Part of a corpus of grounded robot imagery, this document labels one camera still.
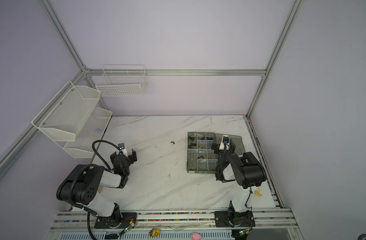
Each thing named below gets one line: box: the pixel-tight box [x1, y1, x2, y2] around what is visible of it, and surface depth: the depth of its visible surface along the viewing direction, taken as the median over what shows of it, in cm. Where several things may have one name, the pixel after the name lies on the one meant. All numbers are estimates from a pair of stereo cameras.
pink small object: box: [191, 232, 201, 240], surface depth 70 cm
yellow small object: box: [149, 228, 161, 237], surface depth 70 cm
